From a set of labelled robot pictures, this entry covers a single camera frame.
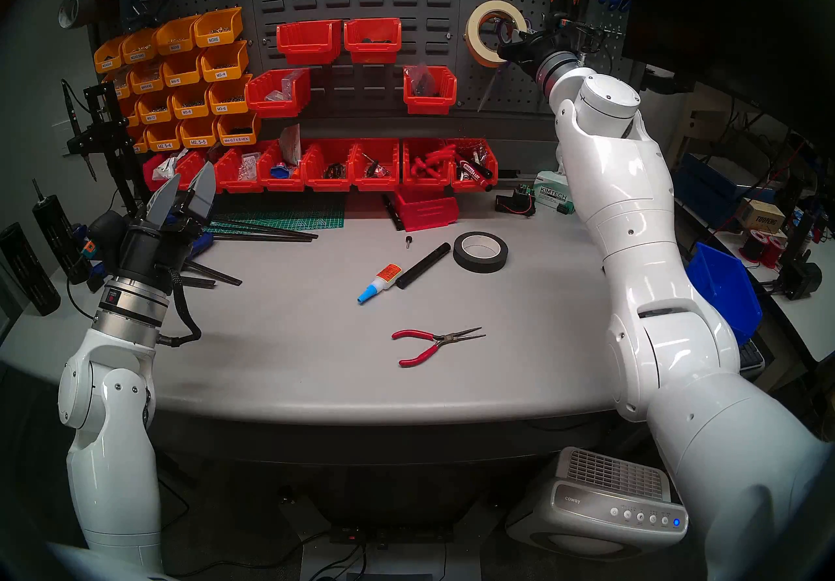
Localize grey duct tape roll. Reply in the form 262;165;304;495
57;0;99;30

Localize red handled needle-nose pliers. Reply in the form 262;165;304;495
391;327;487;368

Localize black soldering iron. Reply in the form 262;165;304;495
61;79;99;182

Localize white side table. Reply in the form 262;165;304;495
672;182;835;365

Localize orange bin labelled M3-8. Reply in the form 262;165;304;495
171;84;213;119

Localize orange bin labelled M4-0.7X6 HEX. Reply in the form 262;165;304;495
217;111;262;145

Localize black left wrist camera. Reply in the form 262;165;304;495
80;209;126;261

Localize white Coway air purifier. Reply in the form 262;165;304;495
506;446;689;558

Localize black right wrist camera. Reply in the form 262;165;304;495
551;11;589;39

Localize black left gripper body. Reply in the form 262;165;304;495
115;216;204;292

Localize long black rod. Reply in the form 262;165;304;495
205;218;319;242

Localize small cardboard box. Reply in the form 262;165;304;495
737;198;787;233

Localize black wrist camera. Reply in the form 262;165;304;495
80;209;126;261
551;11;589;39

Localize black soldering stand frame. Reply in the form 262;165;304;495
65;83;141;215

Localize red bin holding red tools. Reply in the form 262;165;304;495
402;139;454;189

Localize purple handled scissors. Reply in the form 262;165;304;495
476;17;523;112

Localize orange bin labelled M3X8 BAD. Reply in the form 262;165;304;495
121;28;160;64

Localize orange bin labelled M4-6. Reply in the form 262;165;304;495
162;51;206;88

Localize orange bin labelled M3X5X4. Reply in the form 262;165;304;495
93;36;128;73

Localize orange bin labelled M4X4X6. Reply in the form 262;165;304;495
129;61;167;94

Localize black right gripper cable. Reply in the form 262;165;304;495
574;22;615;58

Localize beige masking tape roll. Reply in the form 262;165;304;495
464;0;528;68

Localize red handled tools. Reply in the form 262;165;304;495
411;148;454;176

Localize orange bin labelled M3X6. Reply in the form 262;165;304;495
194;7;243;47

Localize black desk device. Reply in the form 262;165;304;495
776;221;823;300

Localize black monitor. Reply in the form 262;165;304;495
623;0;835;143

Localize Kimtech tissue box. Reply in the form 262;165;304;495
534;170;576;215

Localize green cutting mat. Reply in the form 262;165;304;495
209;195;346;231

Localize black slotted cylinder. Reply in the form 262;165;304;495
33;178;92;285
0;222;63;317

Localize black battery holder module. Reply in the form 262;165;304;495
494;187;537;216

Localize red bin holding clear bags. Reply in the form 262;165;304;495
245;69;312;119

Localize glue bottle with blue cap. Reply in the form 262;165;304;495
357;263;403;306

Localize orange bin labelled M3-12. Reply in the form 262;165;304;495
137;90;175;124

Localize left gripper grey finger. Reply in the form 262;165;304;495
145;173;181;227
188;160;217;216

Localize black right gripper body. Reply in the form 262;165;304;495
521;30;579;83

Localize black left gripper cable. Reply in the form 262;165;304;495
157;267;202;347

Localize orange bin labelled M2.5-5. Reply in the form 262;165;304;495
179;116;221;148

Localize dark blue storage bin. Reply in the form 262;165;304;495
672;154;741;229

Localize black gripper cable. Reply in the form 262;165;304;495
157;267;202;347
574;22;615;58

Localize black tape roll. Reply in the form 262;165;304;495
453;231;509;274

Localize orange bin labelled M3-6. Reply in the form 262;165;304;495
209;74;253;115

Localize black plastic tube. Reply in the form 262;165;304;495
396;242;452;290

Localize orange bin labelled M2.5-6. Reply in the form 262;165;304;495
145;122;183;152

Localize red black Marks-A-Lot marker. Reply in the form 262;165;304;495
457;159;493;186

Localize red storage bin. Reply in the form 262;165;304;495
277;21;343;65
352;139;401;191
301;139;356;191
344;17;402;64
142;152;180;192
175;149;222;195
214;148;267;193
395;191;459;233
258;141;307;191

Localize orange bin labelled M3-4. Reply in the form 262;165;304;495
200;40;250;83

